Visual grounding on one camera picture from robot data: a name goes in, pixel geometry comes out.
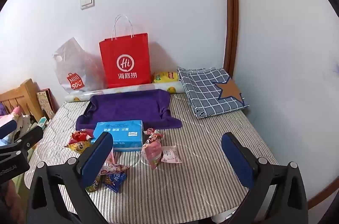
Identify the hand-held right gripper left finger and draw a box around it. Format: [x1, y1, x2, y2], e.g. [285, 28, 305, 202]
[26, 131, 114, 224]

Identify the fruit print rolled mat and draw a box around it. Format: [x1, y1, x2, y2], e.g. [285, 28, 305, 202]
[65, 81, 186, 103]

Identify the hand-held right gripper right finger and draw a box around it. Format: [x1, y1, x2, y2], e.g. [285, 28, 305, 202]
[221, 132, 309, 224]

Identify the pink silver-striped snack packet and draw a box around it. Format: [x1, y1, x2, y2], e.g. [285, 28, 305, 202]
[142, 141, 163, 169]

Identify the colourful printed bedding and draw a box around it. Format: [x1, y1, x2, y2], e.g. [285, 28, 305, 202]
[0, 104, 40, 134]

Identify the striped quilted cover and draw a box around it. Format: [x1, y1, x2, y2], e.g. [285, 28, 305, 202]
[24, 93, 280, 224]

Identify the white plastic bag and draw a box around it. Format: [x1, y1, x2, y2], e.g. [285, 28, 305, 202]
[52, 37, 106, 94]

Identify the yellow drink pack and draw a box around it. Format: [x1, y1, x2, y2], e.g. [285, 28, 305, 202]
[152, 71, 179, 84]

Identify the blue tissue pack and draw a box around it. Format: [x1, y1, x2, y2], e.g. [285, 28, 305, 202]
[93, 119, 145, 152]

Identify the blue cookie packet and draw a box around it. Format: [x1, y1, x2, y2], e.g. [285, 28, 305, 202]
[102, 171, 126, 193]

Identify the brown wooden door frame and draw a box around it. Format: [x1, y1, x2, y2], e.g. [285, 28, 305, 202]
[221, 0, 239, 73]

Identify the pale pink snack packet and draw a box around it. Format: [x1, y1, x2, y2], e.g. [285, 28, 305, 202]
[99, 152, 130, 177]

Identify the pink white snack packet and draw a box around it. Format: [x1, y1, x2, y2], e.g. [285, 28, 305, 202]
[161, 145, 182, 164]

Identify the purple towel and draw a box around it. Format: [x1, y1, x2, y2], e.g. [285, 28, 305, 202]
[76, 90, 183, 132]

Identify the patterned box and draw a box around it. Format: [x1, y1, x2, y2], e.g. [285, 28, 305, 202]
[36, 88, 57, 119]

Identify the red paper bag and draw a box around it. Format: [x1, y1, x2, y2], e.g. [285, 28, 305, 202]
[99, 15, 152, 89]

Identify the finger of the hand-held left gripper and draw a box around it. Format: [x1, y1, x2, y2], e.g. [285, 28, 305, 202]
[13, 129, 44, 153]
[0, 119, 23, 140]

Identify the wooden headboard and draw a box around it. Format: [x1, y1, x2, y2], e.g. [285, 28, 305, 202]
[0, 78, 44, 121]

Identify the red yellow snack packet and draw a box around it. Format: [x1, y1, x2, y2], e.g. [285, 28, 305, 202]
[71, 130, 93, 144]

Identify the folded plaid cloth with star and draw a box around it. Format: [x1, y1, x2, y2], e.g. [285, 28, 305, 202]
[177, 66, 249, 119]

